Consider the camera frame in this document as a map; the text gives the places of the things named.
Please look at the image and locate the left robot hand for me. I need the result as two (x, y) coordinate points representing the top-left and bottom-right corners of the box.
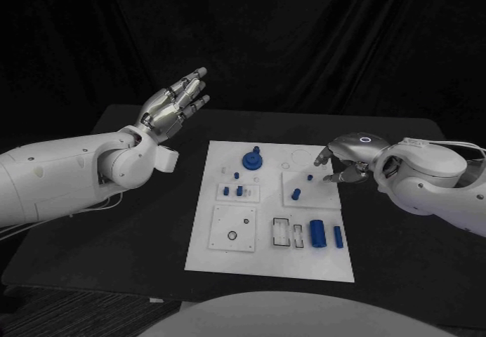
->
(136, 66), (211, 140)

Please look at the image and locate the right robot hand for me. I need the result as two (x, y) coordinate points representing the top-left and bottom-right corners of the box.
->
(312, 131), (392, 185)

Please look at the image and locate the white task board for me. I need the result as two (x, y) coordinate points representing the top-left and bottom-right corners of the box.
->
(182, 140), (354, 284)

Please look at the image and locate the blue gear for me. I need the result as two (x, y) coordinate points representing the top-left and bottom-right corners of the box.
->
(240, 145), (263, 171)

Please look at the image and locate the thick blue cylinder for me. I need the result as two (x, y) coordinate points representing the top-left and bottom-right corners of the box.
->
(308, 219), (327, 249)

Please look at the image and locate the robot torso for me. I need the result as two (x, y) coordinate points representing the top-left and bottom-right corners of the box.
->
(136, 291), (449, 337)

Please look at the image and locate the white cable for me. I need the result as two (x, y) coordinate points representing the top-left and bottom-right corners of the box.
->
(428, 140), (486, 154)
(0, 196), (110, 241)
(0, 191), (123, 236)

